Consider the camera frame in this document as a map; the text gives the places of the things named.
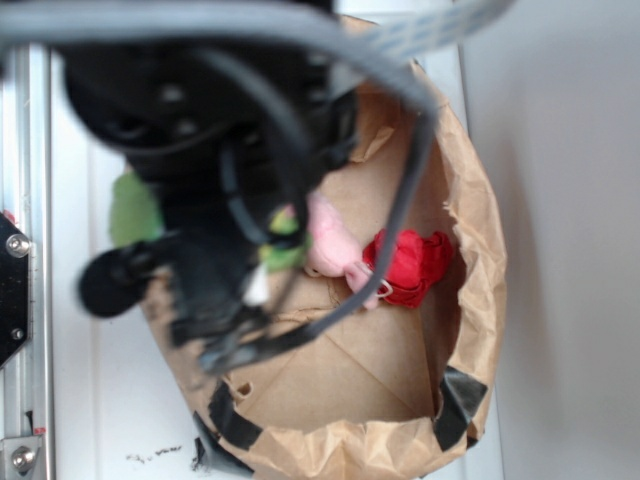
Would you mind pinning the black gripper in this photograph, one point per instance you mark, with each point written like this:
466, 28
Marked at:
231, 146

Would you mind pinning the green plush animal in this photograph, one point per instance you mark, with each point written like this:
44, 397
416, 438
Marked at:
135, 216

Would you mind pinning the pink plush bunny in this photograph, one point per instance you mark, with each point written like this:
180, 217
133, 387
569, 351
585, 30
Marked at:
335, 252

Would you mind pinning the red plush toy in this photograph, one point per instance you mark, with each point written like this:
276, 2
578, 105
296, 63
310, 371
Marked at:
418, 263

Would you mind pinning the brown paper bag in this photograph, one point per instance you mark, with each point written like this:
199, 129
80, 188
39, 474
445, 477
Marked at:
391, 393

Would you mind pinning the aluminium frame rail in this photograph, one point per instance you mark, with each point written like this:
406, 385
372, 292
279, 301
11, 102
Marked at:
26, 381

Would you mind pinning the silver corner bracket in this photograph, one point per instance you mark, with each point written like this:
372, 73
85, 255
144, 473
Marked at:
19, 457

